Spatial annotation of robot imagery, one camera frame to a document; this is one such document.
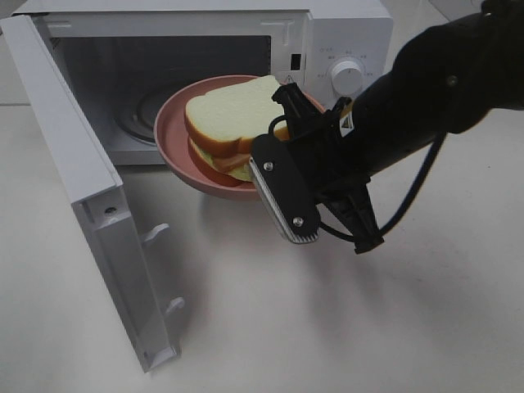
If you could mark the white microwave oven body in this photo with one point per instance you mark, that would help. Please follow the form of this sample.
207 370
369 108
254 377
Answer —
105 47

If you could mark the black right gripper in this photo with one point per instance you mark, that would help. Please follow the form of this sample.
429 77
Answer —
319 167

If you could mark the pink round plate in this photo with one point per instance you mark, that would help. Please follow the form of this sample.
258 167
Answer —
172 140

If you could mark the glass microwave turntable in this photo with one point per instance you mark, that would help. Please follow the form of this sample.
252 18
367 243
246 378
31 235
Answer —
135 111

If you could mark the upper white power knob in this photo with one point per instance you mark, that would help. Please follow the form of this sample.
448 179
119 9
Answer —
347 77

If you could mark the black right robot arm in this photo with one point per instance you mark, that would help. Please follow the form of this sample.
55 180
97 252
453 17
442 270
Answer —
443 81

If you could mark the white bread sandwich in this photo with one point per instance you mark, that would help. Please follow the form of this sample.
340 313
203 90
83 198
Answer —
223 123

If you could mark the white microwave door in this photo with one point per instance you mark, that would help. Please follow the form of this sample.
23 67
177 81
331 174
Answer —
96 193

